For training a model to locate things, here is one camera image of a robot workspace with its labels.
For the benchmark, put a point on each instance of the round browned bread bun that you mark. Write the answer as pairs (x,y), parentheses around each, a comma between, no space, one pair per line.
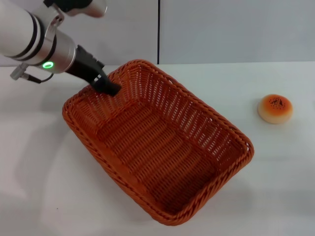
(275,109)

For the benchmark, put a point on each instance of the white and silver left arm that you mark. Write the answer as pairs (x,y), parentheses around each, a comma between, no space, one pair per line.
(27,32)

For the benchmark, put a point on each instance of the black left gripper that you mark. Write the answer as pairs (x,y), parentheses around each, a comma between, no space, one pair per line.
(85,66)

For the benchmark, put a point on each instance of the orange woven plastic basket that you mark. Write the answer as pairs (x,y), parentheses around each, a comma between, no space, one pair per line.
(162,157)

